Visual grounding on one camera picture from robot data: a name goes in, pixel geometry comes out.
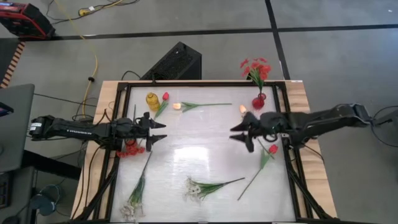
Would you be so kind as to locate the red and black toolbox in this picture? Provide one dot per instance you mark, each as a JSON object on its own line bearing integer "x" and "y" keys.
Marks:
{"x": 25, "y": 20}

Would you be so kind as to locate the red flower bunch green leaves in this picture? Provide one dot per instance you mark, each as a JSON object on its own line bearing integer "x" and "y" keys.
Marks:
{"x": 259, "y": 70}

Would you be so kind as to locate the red glass vase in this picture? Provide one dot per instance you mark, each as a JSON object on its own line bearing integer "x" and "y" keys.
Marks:
{"x": 258, "y": 102}

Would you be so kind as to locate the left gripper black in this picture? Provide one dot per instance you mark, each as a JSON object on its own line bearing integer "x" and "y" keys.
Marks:
{"x": 124, "y": 130}

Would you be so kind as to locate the yellow artificial tulip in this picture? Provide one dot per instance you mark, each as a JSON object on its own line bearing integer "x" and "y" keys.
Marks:
{"x": 242, "y": 109}
{"x": 176, "y": 106}

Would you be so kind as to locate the white veined flower bunch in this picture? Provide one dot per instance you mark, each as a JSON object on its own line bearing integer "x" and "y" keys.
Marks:
{"x": 203, "y": 188}
{"x": 136, "y": 191}

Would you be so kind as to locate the black metal table frame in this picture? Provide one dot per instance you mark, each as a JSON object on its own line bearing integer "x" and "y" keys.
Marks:
{"x": 217, "y": 83}

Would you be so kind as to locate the red artificial tulip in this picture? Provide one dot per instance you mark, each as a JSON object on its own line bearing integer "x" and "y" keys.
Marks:
{"x": 273, "y": 149}
{"x": 165, "y": 96}

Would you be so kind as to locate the yellow glass vase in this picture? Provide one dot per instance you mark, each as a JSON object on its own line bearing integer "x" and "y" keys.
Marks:
{"x": 152, "y": 101}

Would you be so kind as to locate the black mat orange striped edge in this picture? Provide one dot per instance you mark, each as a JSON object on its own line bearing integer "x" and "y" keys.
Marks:
{"x": 14, "y": 62}

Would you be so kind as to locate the dark phone lit screen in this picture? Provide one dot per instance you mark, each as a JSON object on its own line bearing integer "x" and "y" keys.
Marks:
{"x": 4, "y": 109}

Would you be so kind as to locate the blue round device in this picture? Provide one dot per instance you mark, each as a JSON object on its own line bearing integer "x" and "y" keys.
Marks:
{"x": 45, "y": 202}

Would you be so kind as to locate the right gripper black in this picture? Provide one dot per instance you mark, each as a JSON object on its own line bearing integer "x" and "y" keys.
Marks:
{"x": 275, "y": 126}

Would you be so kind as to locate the grey flat panel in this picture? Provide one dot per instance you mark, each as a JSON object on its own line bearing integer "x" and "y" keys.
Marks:
{"x": 17, "y": 130}

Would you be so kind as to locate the small red blossom sprig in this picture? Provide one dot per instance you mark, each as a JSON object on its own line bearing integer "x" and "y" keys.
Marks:
{"x": 132, "y": 151}

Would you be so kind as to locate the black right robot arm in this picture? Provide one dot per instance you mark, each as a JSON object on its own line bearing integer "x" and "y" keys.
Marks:
{"x": 326, "y": 116}

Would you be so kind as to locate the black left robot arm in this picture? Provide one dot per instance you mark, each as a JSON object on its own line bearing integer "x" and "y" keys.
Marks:
{"x": 77, "y": 130}

